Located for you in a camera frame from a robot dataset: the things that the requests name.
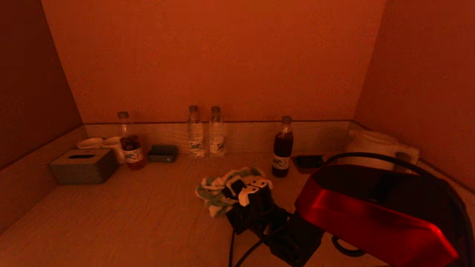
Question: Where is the green white striped towel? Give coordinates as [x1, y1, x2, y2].
[195, 167, 268, 218]

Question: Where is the clear water bottle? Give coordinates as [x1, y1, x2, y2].
[187, 106, 205, 159]
[208, 106, 225, 158]

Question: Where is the full dark tea bottle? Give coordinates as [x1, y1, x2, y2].
[271, 116, 294, 178]

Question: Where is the brown square coaster tray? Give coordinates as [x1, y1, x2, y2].
[291, 155, 329, 175]

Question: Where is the small black box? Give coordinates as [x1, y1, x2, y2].
[296, 155, 323, 168]

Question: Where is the small blue plastic tray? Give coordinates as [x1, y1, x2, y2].
[147, 145, 178, 163]

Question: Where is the half-full amber tea bottle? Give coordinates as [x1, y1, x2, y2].
[117, 111, 147, 171]

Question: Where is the white electric kettle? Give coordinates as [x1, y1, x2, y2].
[336, 129, 420, 175]

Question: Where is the grey-blue tissue box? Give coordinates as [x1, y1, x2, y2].
[50, 149, 119, 185]

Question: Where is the white ceramic cup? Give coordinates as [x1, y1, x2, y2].
[77, 138, 104, 150]

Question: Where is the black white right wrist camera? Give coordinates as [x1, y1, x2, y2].
[232, 176, 274, 207]

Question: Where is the white ceramic mug with handle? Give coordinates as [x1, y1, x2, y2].
[102, 137, 127, 165]

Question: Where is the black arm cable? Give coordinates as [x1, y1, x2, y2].
[324, 152, 475, 257]

